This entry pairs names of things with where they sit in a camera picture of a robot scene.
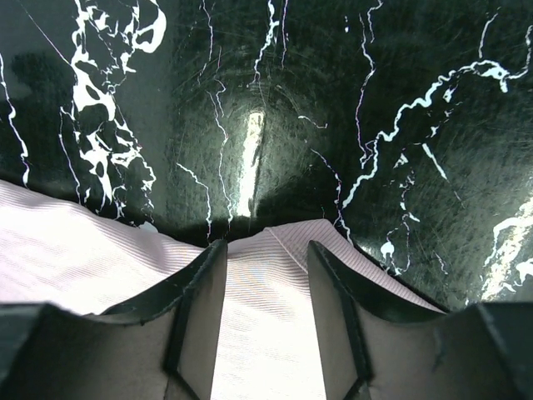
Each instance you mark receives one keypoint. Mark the pink tank top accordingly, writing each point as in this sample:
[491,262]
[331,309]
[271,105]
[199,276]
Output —
[57,251]

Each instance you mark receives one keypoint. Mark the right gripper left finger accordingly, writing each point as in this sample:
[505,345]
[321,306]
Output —
[159,344]

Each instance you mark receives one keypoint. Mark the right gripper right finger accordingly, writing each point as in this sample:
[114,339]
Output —
[376,345]

